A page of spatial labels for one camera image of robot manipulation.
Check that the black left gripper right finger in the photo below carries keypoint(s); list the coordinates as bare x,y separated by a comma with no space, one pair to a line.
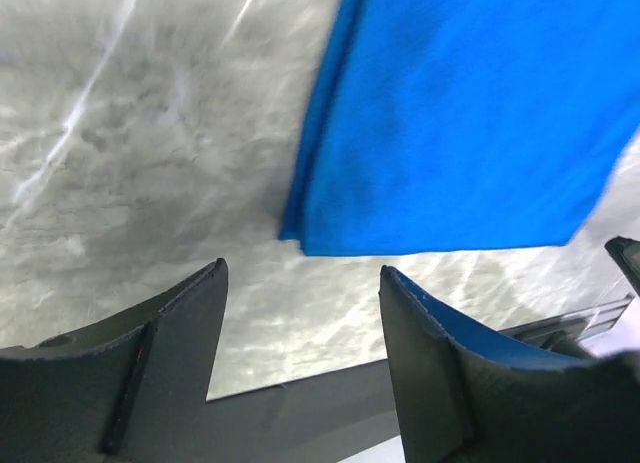
467,393

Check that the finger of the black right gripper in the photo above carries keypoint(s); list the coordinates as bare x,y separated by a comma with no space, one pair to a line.
625,252

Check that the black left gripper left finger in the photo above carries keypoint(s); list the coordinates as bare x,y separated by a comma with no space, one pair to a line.
129,388

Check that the blue towel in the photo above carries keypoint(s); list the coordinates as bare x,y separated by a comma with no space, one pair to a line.
446,125

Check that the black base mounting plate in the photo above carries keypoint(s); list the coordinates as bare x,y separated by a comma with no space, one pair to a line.
324,418

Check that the aluminium rail frame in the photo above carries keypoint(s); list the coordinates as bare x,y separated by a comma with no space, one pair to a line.
562,333

